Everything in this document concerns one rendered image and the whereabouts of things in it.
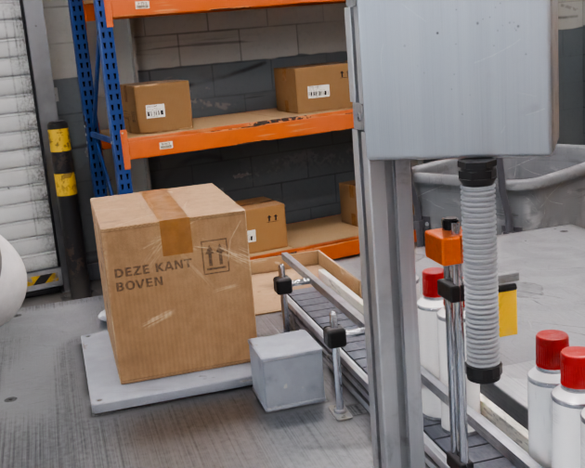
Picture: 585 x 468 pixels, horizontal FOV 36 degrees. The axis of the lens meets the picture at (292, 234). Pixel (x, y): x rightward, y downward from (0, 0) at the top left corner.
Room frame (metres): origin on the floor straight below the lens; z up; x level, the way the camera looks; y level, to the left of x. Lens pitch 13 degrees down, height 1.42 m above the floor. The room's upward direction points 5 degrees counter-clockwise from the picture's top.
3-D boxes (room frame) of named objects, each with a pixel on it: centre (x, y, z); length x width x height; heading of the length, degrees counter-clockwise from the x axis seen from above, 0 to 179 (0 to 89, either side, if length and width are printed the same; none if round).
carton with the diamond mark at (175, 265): (1.57, 0.23, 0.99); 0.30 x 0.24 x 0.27; 14
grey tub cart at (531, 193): (3.58, -0.91, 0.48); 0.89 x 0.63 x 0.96; 134
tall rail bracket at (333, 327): (1.27, -0.07, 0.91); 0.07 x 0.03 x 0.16; 105
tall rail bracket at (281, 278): (1.56, 0.00, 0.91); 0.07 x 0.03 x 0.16; 105
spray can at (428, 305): (1.13, -0.18, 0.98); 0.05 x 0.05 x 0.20
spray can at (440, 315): (1.08, -0.20, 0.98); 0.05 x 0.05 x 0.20
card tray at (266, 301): (1.93, 0.03, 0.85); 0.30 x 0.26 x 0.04; 15
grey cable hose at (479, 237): (0.79, -0.17, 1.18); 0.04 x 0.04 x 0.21
